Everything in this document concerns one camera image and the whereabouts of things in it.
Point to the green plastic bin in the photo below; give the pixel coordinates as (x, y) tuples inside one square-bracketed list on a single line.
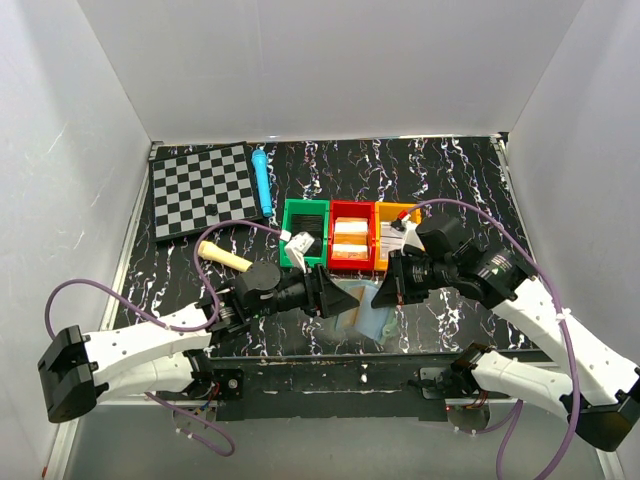
[(313, 207)]

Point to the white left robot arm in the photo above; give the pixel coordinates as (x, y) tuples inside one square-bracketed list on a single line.
[(80, 370)]

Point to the grey printed card stack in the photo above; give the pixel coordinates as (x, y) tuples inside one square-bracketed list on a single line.
[(391, 238)]

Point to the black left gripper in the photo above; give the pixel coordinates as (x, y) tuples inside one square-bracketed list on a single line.
[(333, 299)]

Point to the red plastic bin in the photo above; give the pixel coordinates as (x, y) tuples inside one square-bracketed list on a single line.
[(340, 208)]

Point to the wooden stick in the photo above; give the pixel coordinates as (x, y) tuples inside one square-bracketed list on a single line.
[(209, 251)]

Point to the orange white card stack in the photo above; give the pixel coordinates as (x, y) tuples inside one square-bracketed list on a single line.
[(350, 252), (351, 226)]

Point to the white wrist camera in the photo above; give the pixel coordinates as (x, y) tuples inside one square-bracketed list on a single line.
[(295, 246), (410, 240)]

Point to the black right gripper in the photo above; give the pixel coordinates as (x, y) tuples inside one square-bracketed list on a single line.
[(395, 283)]

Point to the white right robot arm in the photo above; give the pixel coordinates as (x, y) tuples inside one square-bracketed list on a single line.
[(595, 385)]

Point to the blue toy microphone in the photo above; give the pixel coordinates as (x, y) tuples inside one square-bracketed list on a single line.
[(260, 162)]

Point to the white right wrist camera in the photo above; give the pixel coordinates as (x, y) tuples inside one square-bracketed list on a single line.
[(410, 240)]

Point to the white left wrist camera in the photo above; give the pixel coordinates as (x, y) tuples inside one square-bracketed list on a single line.
[(295, 246)]

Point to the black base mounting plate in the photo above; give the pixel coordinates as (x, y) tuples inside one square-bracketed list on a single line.
[(339, 386)]

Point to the orange plastic bin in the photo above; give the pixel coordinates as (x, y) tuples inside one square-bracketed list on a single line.
[(385, 211)]

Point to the green card holder wallet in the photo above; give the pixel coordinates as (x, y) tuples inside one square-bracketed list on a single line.
[(370, 320)]

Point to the grey black chessboard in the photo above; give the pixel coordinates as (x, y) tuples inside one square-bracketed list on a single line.
[(185, 179)]

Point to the black cards stack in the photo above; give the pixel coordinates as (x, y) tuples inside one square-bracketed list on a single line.
[(314, 226)]

